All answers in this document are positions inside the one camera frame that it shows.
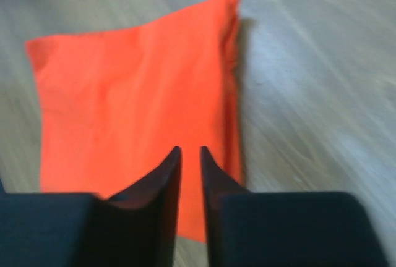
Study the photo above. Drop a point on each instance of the orange t shirt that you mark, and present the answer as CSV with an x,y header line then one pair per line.
x,y
115,103

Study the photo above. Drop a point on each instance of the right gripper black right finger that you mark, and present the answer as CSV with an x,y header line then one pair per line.
x,y
284,229

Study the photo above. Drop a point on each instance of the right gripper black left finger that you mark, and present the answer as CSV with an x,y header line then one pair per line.
x,y
135,227

